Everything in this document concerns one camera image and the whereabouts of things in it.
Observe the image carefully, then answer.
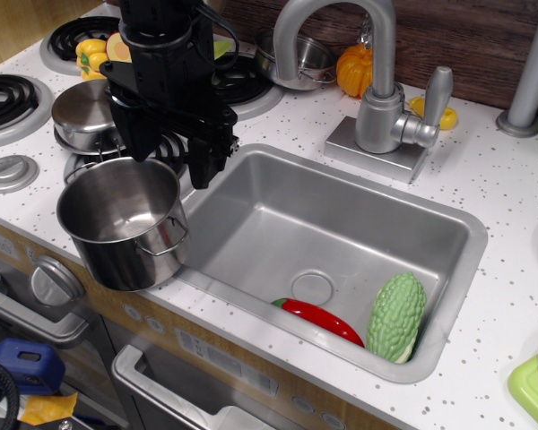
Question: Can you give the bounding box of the grey oven door handle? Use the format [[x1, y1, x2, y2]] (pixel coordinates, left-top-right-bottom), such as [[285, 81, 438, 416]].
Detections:
[[0, 275, 91, 348]]

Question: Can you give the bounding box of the steel pot lid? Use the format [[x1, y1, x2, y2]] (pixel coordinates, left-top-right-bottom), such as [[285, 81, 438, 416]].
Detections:
[[51, 80, 125, 156]]

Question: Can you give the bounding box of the grey toy faucet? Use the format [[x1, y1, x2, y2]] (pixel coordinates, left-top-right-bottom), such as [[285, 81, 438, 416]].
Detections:
[[272, 0, 454, 185]]

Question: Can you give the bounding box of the black front left burner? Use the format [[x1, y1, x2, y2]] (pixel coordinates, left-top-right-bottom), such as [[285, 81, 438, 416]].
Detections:
[[0, 74, 54, 147]]

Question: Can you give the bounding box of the grey oven knob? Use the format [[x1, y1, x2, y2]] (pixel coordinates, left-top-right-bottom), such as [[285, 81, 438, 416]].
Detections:
[[29, 255, 85, 307]]

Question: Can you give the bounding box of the grey metal sink basin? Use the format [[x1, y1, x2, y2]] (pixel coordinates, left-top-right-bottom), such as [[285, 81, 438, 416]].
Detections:
[[183, 144, 488, 383]]

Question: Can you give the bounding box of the red toy chili pepper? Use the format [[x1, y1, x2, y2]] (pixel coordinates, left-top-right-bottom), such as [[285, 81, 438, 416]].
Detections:
[[272, 298, 365, 348]]

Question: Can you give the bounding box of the yellow toy bell pepper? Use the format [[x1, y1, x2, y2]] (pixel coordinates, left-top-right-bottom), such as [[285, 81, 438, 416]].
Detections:
[[75, 39, 108, 81]]

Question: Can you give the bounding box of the black back left burner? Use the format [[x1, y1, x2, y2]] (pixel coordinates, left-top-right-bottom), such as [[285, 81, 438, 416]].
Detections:
[[39, 16, 119, 76]]

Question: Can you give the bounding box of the green toy bitter gourd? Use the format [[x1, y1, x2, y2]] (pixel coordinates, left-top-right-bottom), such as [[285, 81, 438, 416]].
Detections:
[[367, 272, 427, 364]]

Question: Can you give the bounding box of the grey dishwasher handle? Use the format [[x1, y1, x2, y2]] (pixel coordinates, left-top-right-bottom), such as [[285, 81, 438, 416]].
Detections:
[[111, 344, 273, 429]]

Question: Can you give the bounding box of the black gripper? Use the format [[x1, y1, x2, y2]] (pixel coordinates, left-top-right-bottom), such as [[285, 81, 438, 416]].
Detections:
[[101, 17, 237, 189]]

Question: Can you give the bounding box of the orange toy fruit slice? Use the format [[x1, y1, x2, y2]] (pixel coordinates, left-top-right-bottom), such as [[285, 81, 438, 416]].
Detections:
[[106, 32, 132, 63]]

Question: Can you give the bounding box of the yellow toy piece behind faucet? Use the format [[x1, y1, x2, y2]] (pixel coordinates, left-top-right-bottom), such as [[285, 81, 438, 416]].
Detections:
[[408, 97, 458, 131]]

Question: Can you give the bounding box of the blue clamp tool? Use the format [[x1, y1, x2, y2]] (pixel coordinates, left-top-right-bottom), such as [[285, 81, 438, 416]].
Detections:
[[0, 338, 65, 395]]

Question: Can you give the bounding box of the grey vertical pole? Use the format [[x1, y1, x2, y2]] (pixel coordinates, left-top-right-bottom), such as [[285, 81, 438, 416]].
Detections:
[[496, 26, 538, 138]]

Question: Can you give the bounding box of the black back right burner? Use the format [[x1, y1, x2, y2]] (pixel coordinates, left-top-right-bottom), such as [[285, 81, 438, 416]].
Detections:
[[212, 53, 283, 121]]

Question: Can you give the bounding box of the orange toy pumpkin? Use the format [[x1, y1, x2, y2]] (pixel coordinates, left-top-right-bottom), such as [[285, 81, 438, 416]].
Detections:
[[336, 44, 373, 99]]

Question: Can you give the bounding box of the grey stove knob ring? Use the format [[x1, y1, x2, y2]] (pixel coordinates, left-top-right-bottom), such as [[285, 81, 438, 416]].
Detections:
[[0, 154, 40, 194]]

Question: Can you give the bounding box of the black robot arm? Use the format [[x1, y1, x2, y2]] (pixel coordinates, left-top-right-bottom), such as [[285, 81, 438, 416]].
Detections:
[[100, 1, 238, 189]]

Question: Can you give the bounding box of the green plastic plate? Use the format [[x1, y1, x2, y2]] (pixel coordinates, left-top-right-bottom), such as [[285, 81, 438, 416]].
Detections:
[[508, 354, 538, 424]]

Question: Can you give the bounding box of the yellow tape piece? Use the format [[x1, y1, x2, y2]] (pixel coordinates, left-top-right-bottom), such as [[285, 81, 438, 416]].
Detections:
[[19, 392, 78, 426]]

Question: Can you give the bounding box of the black cable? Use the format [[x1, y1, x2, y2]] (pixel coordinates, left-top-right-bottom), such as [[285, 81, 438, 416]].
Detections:
[[0, 356, 22, 430]]

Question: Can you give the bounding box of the small steel bowl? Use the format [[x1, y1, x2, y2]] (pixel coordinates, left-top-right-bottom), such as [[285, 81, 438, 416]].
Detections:
[[254, 29, 336, 91]]

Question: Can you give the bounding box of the stainless steel pot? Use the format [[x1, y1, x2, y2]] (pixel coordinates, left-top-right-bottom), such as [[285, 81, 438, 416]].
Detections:
[[56, 158, 190, 291]]

